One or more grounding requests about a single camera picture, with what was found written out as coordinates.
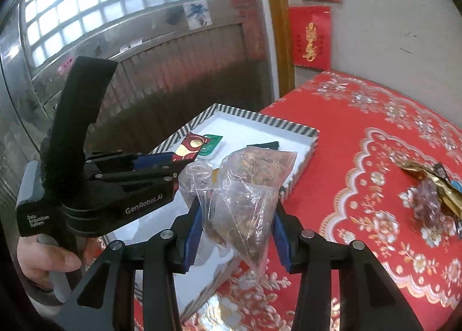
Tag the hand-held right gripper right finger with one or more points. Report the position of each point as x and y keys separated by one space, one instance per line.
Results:
x=281 y=244

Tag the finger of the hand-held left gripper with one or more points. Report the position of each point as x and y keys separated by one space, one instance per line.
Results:
x=151 y=160
x=144 y=177

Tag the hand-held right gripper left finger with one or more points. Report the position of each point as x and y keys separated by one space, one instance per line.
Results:
x=193 y=240

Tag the red gold snack packet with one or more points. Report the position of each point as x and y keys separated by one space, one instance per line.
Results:
x=187 y=147

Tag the clear bag of dried snack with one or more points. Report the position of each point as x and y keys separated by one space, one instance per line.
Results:
x=245 y=208

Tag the striped cardboard box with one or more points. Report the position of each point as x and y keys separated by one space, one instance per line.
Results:
x=252 y=129

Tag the person's left hand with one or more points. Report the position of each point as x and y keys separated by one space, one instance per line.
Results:
x=39 y=259

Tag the small clear plastic bag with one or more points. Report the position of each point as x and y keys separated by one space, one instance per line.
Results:
x=195 y=179

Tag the red door sticker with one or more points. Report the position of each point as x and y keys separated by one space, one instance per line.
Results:
x=65 y=66

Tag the metal shutter door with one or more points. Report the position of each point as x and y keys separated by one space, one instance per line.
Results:
x=162 y=75

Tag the dark green snack packet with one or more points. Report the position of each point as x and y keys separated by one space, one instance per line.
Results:
x=265 y=145

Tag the red floral tablecloth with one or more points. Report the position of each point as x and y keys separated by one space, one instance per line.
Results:
x=361 y=172

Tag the purple snack bag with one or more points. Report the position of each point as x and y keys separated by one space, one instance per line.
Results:
x=427 y=201

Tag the white blue door sticker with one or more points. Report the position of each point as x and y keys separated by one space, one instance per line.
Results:
x=196 y=13

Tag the wooden door frame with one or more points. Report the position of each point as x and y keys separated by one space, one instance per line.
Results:
x=278 y=28

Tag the small red wall poster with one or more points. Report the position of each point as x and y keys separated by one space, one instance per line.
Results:
x=310 y=38

